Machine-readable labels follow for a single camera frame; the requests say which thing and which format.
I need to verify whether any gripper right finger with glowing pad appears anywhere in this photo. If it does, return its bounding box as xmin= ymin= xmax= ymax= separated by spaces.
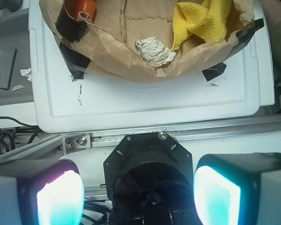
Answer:
xmin=193 ymin=153 xmax=281 ymax=225

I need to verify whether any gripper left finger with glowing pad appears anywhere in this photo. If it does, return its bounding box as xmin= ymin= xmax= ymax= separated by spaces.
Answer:
xmin=0 ymin=159 xmax=85 ymax=225

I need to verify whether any yellow microfibre cloth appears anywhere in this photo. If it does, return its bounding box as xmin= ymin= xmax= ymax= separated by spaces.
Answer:
xmin=171 ymin=0 xmax=232 ymax=51

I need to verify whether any black hex key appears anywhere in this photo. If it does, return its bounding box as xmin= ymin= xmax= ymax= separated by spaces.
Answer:
xmin=0 ymin=48 xmax=17 ymax=90

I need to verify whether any grey plastic tray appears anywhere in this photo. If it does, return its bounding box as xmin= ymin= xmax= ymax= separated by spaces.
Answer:
xmin=0 ymin=9 xmax=33 ymax=106

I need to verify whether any brown paper bag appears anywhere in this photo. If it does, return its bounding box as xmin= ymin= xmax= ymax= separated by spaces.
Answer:
xmin=39 ymin=0 xmax=264 ymax=83

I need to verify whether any crumpled white paper ball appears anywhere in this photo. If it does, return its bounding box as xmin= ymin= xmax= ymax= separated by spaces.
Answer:
xmin=134 ymin=37 xmax=176 ymax=68

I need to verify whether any orange toy carrot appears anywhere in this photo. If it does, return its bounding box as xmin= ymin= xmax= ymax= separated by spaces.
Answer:
xmin=74 ymin=0 xmax=96 ymax=21

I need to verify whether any aluminium extrusion rail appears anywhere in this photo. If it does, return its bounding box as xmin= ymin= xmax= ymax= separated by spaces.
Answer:
xmin=0 ymin=114 xmax=281 ymax=173

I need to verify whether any silver corner bracket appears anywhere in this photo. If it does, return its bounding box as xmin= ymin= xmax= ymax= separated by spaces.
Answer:
xmin=61 ymin=133 xmax=91 ymax=155

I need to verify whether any black cable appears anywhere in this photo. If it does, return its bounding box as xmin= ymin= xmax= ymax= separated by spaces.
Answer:
xmin=0 ymin=112 xmax=42 ymax=158

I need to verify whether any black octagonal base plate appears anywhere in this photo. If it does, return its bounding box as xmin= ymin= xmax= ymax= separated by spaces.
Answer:
xmin=103 ymin=132 xmax=195 ymax=225

